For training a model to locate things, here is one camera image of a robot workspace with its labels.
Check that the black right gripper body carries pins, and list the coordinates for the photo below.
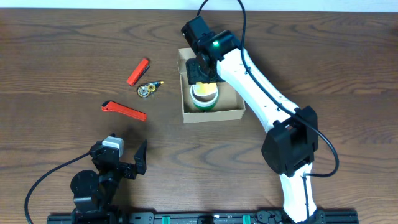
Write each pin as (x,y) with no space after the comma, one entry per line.
(196,74)

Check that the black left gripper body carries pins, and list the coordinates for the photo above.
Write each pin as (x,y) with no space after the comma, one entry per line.
(125,170)

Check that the yellow sticky note pad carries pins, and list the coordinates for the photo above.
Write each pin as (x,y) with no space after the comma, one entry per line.
(204,89)

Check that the red utility knife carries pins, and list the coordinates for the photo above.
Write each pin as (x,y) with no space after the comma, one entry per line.
(111,106)

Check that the green tape roll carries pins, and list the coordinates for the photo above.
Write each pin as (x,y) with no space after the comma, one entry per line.
(205,102)

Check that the brown cardboard box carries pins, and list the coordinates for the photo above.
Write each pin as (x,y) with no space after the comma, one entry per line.
(230,106)

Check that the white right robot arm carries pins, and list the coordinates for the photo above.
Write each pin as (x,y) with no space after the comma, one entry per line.
(289,145)

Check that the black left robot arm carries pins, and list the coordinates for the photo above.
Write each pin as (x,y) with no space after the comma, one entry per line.
(93,192)

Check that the correction tape dispenser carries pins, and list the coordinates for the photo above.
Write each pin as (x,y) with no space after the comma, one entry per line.
(147,89)

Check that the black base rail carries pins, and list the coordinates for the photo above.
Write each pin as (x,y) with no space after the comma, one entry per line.
(262,216)

